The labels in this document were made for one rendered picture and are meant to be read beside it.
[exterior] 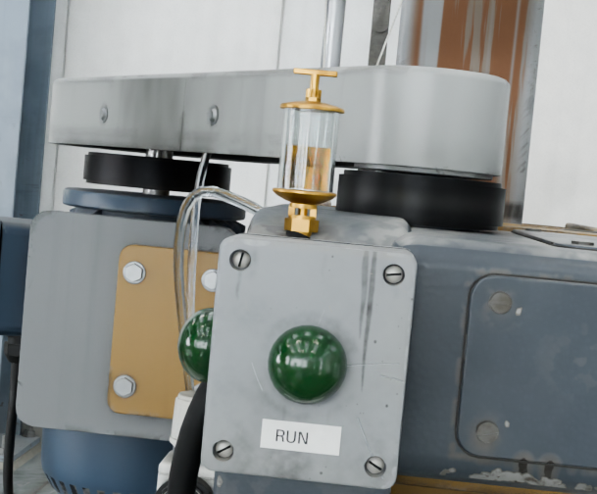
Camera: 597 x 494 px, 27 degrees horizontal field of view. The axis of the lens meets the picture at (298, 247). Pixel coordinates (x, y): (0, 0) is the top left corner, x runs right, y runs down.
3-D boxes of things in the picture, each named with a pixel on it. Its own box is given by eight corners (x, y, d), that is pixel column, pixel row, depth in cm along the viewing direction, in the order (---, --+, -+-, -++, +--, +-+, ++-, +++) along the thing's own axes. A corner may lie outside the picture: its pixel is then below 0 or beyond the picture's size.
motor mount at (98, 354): (8, 428, 91) (25, 209, 90) (33, 412, 97) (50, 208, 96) (391, 469, 89) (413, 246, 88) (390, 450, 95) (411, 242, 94)
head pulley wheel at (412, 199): (331, 217, 62) (335, 168, 62) (337, 214, 71) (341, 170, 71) (510, 233, 61) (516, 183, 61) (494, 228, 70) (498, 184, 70)
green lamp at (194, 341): (168, 385, 48) (174, 308, 47) (180, 373, 51) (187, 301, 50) (233, 391, 47) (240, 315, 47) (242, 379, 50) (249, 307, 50)
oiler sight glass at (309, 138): (273, 187, 53) (281, 106, 53) (278, 187, 56) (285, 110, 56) (331, 192, 53) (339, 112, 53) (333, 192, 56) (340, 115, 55)
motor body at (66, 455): (13, 507, 95) (39, 185, 94) (64, 464, 110) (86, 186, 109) (207, 528, 94) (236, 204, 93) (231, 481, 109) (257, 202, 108)
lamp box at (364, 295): (198, 469, 47) (220, 235, 46) (215, 445, 51) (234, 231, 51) (395, 491, 46) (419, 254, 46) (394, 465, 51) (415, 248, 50)
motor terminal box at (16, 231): (-31, 371, 91) (-19, 217, 91) (-44, 350, 101) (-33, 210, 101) (80, 375, 94) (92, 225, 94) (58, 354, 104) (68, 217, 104)
